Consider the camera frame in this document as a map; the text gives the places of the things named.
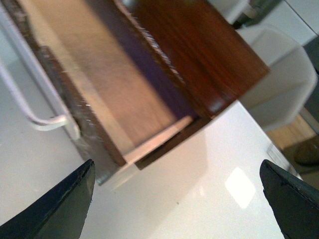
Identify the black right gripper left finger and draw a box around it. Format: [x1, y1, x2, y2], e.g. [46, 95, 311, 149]
[0, 159, 95, 239]

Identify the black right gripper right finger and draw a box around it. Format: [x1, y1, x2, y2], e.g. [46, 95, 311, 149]
[260, 160, 319, 239]

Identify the white metal drawer handle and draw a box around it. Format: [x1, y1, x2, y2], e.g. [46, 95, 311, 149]
[0, 3, 80, 141]

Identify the wooden drawer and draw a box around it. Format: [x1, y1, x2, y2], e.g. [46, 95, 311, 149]
[0, 0, 199, 184]

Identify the brown wooden drawer cabinet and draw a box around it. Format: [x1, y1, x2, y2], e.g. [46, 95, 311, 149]
[89, 0, 270, 169]

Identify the white plastic chair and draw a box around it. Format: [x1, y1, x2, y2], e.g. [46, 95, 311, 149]
[237, 25, 318, 131]

